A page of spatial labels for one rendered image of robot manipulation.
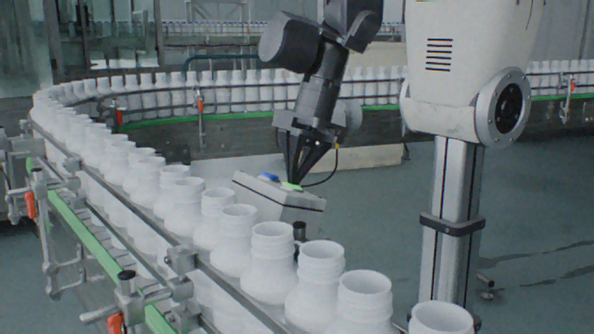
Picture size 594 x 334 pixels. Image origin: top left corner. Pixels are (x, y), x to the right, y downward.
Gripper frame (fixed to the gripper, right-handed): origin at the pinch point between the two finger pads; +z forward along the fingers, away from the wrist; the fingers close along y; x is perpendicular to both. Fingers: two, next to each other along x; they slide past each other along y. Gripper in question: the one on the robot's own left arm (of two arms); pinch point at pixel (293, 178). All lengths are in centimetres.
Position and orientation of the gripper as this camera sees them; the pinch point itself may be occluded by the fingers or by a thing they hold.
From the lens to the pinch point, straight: 71.8
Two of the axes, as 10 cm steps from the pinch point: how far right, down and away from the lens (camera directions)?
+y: 6.0, 2.2, -7.7
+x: 7.5, 1.7, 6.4
